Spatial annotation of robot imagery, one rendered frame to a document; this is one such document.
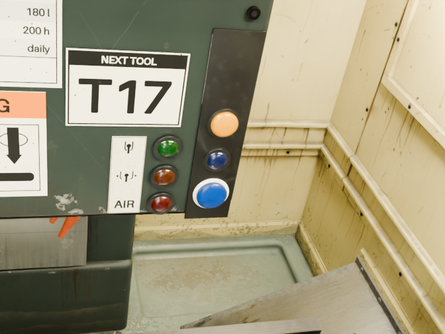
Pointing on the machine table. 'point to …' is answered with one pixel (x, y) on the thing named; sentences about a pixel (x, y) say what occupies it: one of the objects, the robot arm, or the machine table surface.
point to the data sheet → (31, 43)
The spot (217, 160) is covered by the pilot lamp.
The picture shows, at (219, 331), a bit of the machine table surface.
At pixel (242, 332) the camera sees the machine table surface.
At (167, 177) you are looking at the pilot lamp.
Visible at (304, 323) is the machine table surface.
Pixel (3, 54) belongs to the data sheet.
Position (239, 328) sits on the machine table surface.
